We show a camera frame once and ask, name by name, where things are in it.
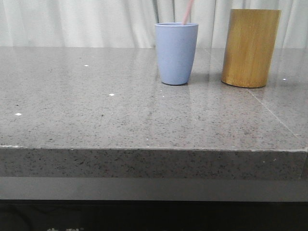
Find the bamboo cylinder holder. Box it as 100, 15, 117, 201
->
221, 9, 281, 88

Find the white curtain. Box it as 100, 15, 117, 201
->
0, 0, 308, 49

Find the pink chopstick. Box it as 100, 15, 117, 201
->
181, 0, 194, 25

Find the blue plastic cup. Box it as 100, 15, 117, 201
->
155, 23, 199, 85

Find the dark cabinet below counter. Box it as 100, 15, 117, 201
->
0, 201, 308, 231

